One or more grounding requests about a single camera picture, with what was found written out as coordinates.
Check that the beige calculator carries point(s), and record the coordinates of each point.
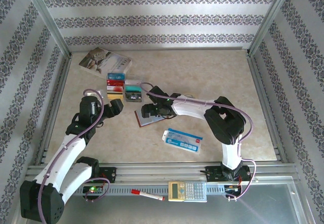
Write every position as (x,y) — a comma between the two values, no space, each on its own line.
(187,191)

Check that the green led circuit board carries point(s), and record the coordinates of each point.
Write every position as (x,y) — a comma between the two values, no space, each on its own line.
(92,189)

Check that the aluminium table edge rail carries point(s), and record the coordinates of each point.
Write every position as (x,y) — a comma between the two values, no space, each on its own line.
(259,82)
(177,49)
(55,107)

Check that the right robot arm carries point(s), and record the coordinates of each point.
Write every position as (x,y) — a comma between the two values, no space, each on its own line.
(187,107)

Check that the aluminium frame post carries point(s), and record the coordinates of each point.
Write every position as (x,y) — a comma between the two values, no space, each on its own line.
(49,23)
(269,19)

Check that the blue card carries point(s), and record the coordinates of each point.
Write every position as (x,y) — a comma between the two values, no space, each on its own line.
(116,76)

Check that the teal card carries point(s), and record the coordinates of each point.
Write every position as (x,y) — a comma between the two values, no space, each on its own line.
(133,89)

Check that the grey metal shelf plate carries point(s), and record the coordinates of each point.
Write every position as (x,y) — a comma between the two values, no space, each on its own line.
(177,211)

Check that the gold patterned card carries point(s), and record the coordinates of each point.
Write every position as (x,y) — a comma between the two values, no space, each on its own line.
(115,96)

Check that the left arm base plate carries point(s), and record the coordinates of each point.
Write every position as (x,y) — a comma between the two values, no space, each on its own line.
(110,174)

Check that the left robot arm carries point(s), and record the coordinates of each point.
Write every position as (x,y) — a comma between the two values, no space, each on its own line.
(68,153)

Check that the paperback book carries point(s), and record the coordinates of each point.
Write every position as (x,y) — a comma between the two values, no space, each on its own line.
(101,59)

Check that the clear acrylic card stand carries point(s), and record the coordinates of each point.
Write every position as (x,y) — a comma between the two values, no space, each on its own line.
(138,78)

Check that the tape roll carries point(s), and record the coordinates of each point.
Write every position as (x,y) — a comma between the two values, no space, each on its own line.
(189,96)

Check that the red capped marker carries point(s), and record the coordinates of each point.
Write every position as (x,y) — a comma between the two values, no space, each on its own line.
(148,195)

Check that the brown leather card holder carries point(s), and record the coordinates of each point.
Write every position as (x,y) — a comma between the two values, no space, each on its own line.
(149,121)

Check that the aluminium mounting rail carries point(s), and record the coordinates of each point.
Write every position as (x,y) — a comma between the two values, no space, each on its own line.
(162,169)

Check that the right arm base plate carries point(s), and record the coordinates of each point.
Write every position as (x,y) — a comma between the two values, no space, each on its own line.
(212,174)

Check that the white and red card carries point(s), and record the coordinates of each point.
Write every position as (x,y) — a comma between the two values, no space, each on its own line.
(115,89)

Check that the blue white plastic package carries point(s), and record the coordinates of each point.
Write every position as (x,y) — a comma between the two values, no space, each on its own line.
(182,140)

